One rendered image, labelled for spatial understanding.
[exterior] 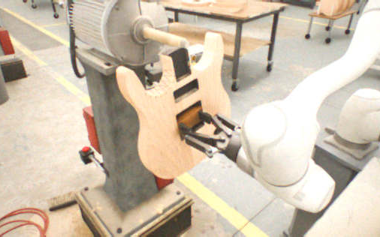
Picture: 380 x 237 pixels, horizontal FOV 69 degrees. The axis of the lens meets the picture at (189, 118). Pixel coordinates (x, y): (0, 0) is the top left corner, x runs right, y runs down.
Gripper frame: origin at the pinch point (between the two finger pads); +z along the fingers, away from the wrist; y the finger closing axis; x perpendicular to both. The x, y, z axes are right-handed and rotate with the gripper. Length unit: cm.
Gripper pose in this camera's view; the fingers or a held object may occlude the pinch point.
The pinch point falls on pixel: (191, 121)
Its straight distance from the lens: 83.3
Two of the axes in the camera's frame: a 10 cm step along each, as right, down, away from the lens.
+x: -1.3, -7.9, -6.0
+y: 7.4, -4.8, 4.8
